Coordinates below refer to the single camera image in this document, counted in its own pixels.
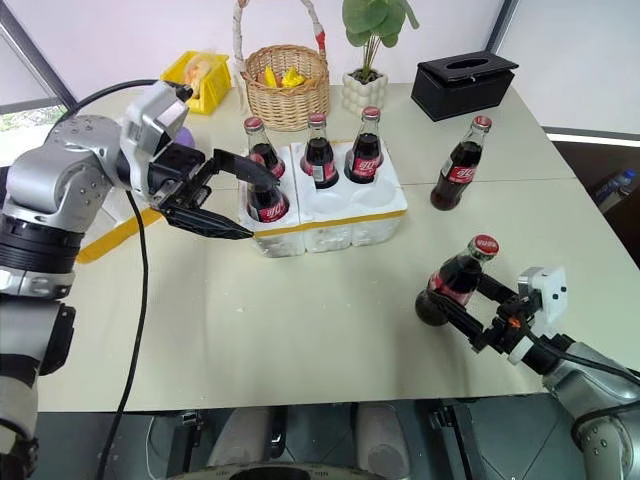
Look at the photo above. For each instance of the green potted plant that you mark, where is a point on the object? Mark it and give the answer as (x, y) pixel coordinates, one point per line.
(372, 25)

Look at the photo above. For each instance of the grey rounded shape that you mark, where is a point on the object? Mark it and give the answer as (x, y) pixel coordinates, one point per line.
(242, 440)
(382, 442)

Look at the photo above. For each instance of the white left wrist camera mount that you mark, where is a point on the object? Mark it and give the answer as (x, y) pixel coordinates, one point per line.
(157, 115)

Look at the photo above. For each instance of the white foam crate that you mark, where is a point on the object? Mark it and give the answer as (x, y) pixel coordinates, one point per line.
(345, 215)

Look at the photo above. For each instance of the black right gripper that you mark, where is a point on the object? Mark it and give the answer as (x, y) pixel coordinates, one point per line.
(510, 325)

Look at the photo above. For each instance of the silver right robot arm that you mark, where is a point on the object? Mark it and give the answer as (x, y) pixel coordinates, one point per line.
(590, 385)

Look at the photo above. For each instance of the dark round base rim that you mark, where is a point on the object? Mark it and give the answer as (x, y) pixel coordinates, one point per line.
(300, 473)

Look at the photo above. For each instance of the orange toy in bin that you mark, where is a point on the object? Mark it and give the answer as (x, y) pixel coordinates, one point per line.
(200, 75)

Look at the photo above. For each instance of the glass cola bottle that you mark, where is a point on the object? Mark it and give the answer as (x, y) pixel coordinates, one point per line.
(457, 172)
(262, 150)
(270, 207)
(457, 277)
(365, 155)
(320, 160)

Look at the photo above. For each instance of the black tissue box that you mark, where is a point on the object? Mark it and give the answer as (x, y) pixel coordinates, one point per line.
(460, 92)

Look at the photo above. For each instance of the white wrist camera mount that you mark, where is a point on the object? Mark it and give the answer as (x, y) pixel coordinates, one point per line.
(547, 295)
(157, 115)

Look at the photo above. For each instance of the yellow plastic bin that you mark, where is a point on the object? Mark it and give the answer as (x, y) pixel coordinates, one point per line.
(212, 90)

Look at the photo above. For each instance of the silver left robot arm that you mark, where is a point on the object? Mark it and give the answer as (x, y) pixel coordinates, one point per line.
(45, 175)

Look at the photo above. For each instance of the plastic water bottle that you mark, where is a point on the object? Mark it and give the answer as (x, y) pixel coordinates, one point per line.
(617, 187)

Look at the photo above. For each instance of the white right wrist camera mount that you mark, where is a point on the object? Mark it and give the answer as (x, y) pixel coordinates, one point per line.
(547, 295)

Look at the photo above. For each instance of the purple round object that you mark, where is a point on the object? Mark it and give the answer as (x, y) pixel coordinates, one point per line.
(186, 137)

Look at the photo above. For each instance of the black table leg frame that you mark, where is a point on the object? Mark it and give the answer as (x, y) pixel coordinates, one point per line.
(190, 440)
(455, 440)

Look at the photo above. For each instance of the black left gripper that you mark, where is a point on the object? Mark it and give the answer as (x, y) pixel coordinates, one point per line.
(175, 175)

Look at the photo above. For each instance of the yellow items in basket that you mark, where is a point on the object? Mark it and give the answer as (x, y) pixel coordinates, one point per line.
(290, 78)

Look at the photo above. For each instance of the white bubble plant pot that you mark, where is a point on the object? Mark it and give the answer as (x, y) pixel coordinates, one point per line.
(365, 95)

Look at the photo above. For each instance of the yellow strip on table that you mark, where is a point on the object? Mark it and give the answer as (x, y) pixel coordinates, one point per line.
(110, 240)

